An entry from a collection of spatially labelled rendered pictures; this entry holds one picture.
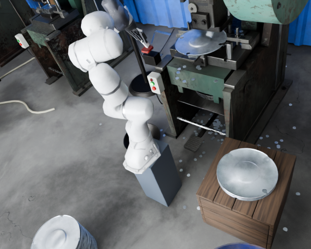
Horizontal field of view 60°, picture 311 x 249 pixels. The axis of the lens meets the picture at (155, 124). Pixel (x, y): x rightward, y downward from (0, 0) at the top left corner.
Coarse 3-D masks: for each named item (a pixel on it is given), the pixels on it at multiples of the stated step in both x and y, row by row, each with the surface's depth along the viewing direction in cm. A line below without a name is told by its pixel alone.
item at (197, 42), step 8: (192, 32) 161; (200, 32) 158; (208, 32) 156; (216, 32) 154; (224, 32) 152; (176, 40) 158; (184, 40) 157; (192, 40) 153; (200, 40) 151; (208, 40) 149; (216, 40) 149; (224, 40) 147; (176, 48) 153; (184, 48) 151; (192, 48) 149; (200, 48) 147; (208, 48) 145; (216, 48) 143
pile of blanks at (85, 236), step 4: (80, 224) 162; (80, 228) 153; (84, 228) 163; (80, 232) 152; (84, 232) 156; (88, 232) 165; (80, 236) 150; (84, 236) 154; (88, 236) 160; (92, 236) 169; (80, 240) 148; (84, 240) 152; (88, 240) 157; (92, 240) 164; (80, 244) 148; (84, 244) 151; (88, 244) 156; (92, 244) 161; (96, 244) 168; (80, 248) 149; (84, 248) 152; (88, 248) 156; (92, 248) 160; (96, 248) 165
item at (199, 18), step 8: (192, 0) 142; (200, 0) 139; (208, 0) 136; (192, 8) 143; (200, 8) 143; (208, 8) 140; (216, 8) 140; (224, 8) 147; (192, 16) 146; (200, 16) 142; (208, 16) 142; (216, 16) 143; (224, 16) 150; (192, 24) 153; (200, 24) 146; (208, 24) 144; (216, 24) 146
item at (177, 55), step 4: (188, 52) 147; (176, 56) 148; (180, 56) 147; (184, 56) 146; (188, 56) 145; (192, 56) 144; (196, 56) 143; (200, 56) 153; (204, 56) 152; (188, 60) 144; (192, 60) 142; (196, 60) 142; (200, 60) 155; (204, 60) 154; (196, 64) 160; (200, 64) 158; (204, 64) 156
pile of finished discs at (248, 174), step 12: (228, 156) 144; (240, 156) 142; (252, 156) 140; (264, 156) 139; (228, 168) 139; (240, 168) 137; (252, 168) 135; (264, 168) 134; (276, 168) 132; (228, 180) 135; (240, 180) 132; (252, 180) 131; (264, 180) 130; (276, 180) 128; (228, 192) 131; (240, 192) 129; (252, 192) 127; (264, 192) 127
